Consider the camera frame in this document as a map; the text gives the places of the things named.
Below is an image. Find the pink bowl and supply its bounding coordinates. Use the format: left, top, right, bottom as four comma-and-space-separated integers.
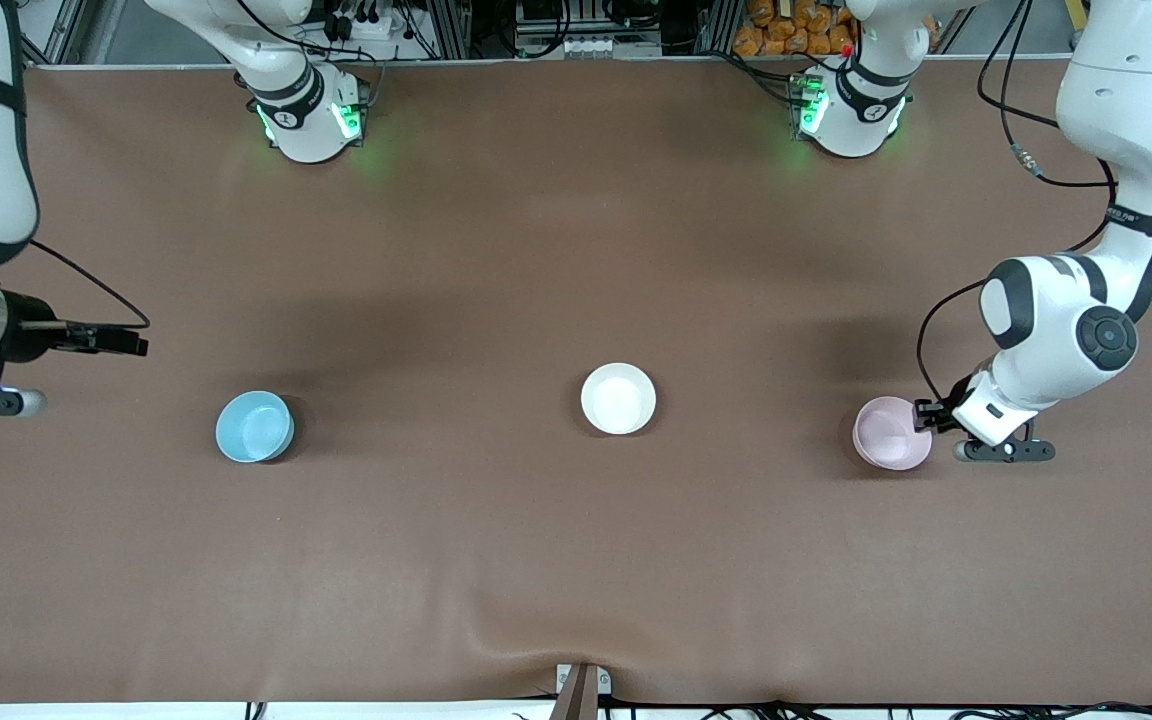
852, 396, 934, 471

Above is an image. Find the light blue bowl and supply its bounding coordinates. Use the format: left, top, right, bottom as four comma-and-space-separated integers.
215, 390, 295, 464

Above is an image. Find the white bowl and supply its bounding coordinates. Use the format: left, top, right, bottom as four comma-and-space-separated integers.
580, 362, 658, 436

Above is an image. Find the pile of orange objects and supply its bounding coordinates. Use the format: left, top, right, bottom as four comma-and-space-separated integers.
733, 0, 858, 58

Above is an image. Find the white power strip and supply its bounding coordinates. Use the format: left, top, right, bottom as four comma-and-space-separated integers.
324, 0, 409, 43

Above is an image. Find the brown table cloth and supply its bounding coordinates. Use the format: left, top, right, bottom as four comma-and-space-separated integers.
0, 58, 1152, 707

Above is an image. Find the metal table clamp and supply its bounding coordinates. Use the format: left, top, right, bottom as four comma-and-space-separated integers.
548, 662, 613, 720

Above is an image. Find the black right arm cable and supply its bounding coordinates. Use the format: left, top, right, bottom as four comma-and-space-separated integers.
28, 238, 151, 331

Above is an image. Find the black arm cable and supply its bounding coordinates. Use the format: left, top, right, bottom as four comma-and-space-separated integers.
28, 238, 151, 331
914, 0, 1152, 403

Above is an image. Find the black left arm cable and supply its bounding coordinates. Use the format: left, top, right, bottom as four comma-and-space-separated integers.
914, 0, 1152, 403

